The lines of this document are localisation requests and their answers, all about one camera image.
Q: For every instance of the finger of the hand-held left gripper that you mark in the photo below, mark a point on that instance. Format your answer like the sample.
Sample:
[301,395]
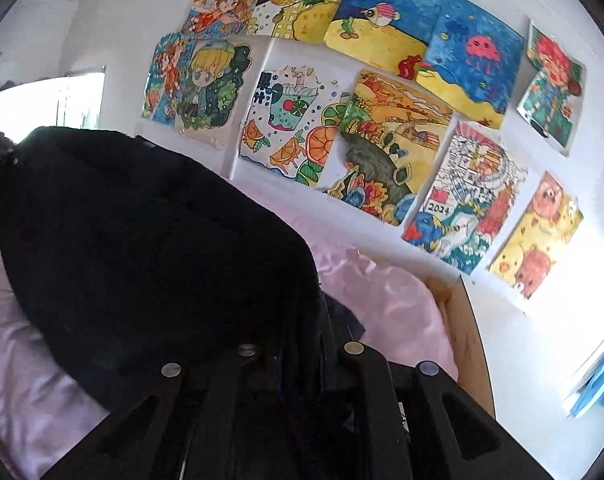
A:
[217,410]
[371,410]

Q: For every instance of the black puffer jacket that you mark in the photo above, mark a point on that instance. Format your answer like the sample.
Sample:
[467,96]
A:
[157,260]

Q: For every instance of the pink blanket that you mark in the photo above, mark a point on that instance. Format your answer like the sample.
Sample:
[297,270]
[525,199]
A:
[32,385]

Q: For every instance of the blue hanging cloth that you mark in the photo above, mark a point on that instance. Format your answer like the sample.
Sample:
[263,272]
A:
[599,385]

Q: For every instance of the white hanging paper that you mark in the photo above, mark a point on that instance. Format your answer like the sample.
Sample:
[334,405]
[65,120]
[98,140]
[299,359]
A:
[594,355]

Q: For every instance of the dragon and buildings drawing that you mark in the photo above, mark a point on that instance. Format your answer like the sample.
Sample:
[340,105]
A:
[464,200]

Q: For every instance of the yellow piglets drawing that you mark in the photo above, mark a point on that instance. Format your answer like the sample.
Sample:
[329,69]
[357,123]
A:
[536,240]

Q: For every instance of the landscape drawing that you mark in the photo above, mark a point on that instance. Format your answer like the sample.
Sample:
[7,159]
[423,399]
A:
[386,145]

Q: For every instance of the drink and orange slices drawing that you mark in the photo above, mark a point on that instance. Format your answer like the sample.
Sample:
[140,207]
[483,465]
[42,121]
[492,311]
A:
[292,125]

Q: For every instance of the blond boy drawing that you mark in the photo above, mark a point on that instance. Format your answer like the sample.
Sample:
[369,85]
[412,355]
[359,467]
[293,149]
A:
[212,90]

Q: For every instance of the swimming girl drawing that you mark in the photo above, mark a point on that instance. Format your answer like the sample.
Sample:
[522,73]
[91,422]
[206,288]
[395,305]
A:
[164,80]

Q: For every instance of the bright window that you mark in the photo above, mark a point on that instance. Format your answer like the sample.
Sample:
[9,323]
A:
[47,105]

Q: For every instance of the pink jellyfish drawing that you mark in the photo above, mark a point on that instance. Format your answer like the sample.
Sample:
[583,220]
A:
[474,60]

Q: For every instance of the red-haired figure drawing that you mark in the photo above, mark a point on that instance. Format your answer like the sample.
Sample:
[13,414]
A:
[551,90]

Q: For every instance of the fish on sand drawing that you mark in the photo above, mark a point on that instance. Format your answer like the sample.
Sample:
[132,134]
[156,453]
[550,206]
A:
[386,25]

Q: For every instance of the orange-haired girl drawing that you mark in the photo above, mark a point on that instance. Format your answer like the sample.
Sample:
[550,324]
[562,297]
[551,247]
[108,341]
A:
[222,10]

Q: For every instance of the pineapple drawing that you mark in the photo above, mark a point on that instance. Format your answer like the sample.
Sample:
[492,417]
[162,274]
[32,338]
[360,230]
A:
[302,5]

